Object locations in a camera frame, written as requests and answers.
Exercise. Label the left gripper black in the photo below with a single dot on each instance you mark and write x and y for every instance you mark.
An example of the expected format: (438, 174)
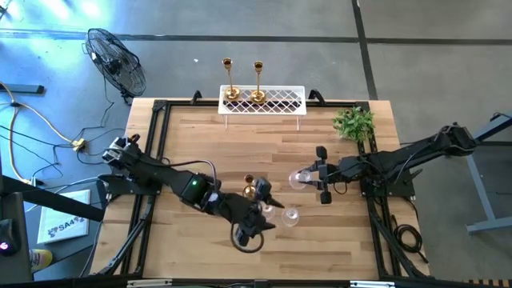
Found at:
(242, 212)

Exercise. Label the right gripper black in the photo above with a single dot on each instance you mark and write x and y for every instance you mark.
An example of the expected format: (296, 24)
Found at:
(346, 170)

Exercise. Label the clear ribbed glass candle holder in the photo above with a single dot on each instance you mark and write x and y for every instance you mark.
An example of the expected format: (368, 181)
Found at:
(268, 212)
(298, 180)
(290, 217)

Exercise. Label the tall gold candlestick holder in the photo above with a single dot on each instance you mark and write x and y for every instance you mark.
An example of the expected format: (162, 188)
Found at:
(258, 97)
(249, 192)
(232, 94)

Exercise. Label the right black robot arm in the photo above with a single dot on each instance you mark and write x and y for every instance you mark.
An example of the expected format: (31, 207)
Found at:
(400, 160)

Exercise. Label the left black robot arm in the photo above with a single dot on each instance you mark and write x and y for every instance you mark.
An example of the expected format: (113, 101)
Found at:
(160, 172)

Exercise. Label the green potted plant white pot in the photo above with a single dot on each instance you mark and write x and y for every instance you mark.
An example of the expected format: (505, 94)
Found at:
(354, 124)

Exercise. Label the white lattice shelf rack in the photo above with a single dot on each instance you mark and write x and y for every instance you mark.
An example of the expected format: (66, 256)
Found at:
(288, 100)

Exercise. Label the grey metal stand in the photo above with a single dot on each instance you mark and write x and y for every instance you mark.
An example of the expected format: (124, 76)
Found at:
(480, 188)

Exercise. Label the white printed box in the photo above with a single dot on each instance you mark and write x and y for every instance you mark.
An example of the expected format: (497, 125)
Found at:
(64, 216)

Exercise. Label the black floor fan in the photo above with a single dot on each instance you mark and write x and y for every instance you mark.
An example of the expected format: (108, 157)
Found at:
(116, 64)

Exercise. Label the black side stand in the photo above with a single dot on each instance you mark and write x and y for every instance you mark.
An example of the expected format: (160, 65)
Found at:
(48, 198)

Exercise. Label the yellow object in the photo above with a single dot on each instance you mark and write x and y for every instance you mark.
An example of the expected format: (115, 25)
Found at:
(40, 260)

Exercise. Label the black device with pink light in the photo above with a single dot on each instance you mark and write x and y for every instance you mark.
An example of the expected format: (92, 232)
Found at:
(8, 240)

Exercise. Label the black floor bar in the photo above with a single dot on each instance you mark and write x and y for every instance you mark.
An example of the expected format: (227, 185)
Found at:
(24, 89)

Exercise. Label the black frame brace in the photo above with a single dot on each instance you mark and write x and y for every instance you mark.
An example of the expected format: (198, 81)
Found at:
(317, 97)
(196, 98)

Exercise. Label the silver metal bracket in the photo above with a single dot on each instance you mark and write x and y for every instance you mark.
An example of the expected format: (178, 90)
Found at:
(372, 285)
(148, 284)

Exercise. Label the black aluminium table frame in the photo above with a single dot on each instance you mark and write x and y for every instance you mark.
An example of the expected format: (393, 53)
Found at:
(184, 103)

